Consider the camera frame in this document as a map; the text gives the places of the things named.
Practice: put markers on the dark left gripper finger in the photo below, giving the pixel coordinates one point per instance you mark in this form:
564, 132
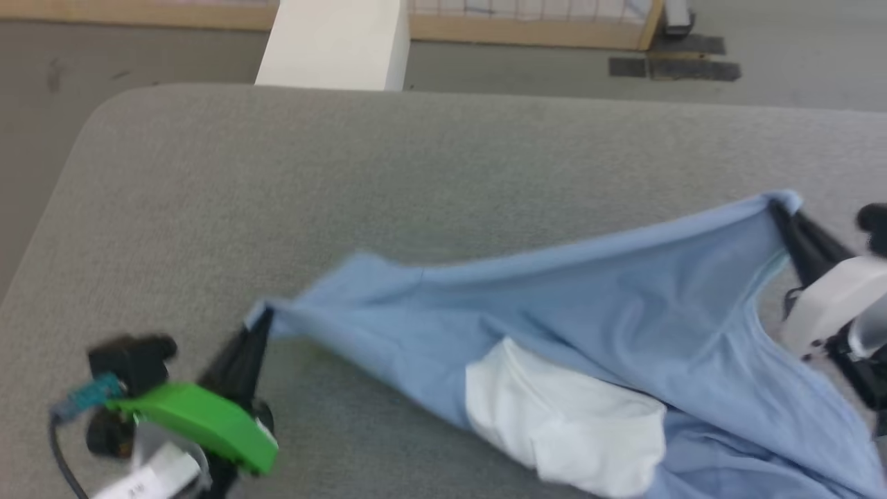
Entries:
251, 367
225, 364

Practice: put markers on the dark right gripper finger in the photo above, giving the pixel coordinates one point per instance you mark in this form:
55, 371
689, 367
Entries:
821, 242
793, 249

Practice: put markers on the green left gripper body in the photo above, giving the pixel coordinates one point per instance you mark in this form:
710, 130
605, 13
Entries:
201, 423

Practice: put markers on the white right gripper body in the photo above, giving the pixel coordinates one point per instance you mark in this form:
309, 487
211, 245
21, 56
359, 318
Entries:
831, 298

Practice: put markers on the light blue and white garment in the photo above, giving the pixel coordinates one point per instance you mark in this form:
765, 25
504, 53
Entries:
596, 326

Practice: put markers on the long black floor plate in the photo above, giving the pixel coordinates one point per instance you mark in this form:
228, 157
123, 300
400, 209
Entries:
693, 70

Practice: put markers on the black floor plate under foot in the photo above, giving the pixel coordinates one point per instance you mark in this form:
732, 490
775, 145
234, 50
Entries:
689, 45

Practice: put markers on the small black floor plate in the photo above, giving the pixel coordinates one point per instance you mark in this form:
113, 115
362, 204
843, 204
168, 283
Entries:
627, 66

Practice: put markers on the grey metal partition foot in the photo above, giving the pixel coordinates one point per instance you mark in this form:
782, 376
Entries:
678, 17

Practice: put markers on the white box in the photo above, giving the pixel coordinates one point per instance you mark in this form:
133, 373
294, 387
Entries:
332, 45

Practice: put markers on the lemon print partition screen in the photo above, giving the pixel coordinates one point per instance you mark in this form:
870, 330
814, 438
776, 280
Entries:
485, 28

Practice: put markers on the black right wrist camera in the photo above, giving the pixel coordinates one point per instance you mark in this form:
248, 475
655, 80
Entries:
874, 225

